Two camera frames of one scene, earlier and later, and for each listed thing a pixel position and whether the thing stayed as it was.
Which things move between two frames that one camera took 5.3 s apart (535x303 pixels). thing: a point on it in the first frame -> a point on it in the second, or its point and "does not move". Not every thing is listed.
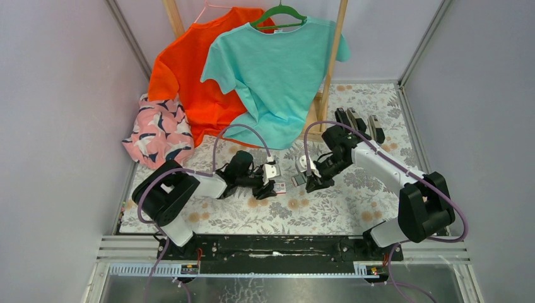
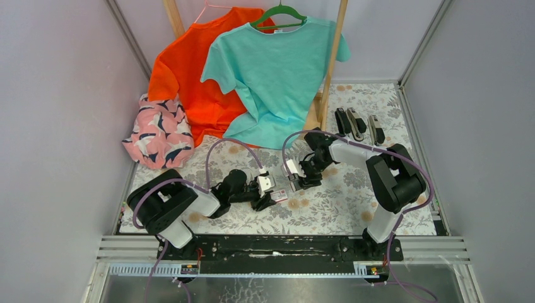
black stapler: x=341 y=117 does not move
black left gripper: x=270 y=193 -> x=258 y=204
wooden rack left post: x=175 y=18 does not move
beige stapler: x=375 y=129 does not move
